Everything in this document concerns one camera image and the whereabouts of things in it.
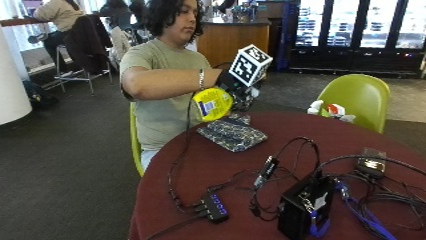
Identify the person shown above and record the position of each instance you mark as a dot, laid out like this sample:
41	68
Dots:
116	10
171	110
57	20

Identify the white spray bottle red trigger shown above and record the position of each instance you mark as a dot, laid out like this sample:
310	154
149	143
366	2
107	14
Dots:
333	111

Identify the black box device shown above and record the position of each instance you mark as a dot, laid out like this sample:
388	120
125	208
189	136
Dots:
306	206

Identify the dark jacket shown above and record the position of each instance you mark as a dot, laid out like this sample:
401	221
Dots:
87	43

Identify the blue patterned cloth pouch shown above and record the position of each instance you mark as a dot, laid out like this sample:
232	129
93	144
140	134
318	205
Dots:
232	132

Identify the small black flat device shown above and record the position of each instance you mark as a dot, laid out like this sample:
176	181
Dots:
372	163

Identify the white cube with black markers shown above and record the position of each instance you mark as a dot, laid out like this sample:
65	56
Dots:
249	65

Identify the black hub with blue lights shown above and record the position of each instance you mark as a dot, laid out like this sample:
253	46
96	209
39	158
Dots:
215	207

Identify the glass door refrigerators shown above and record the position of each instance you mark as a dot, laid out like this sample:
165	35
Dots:
357	35

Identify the dark bag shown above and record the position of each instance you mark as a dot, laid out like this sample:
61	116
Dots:
37	95

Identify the metal stool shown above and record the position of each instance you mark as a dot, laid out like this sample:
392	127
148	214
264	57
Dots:
73	71

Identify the wooden counter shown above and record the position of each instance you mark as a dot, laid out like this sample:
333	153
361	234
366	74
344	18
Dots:
233	38

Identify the white round pillar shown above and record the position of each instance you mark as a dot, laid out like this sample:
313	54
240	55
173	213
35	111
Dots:
11	78

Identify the green plastic chair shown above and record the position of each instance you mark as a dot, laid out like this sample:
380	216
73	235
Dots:
135	143
357	100

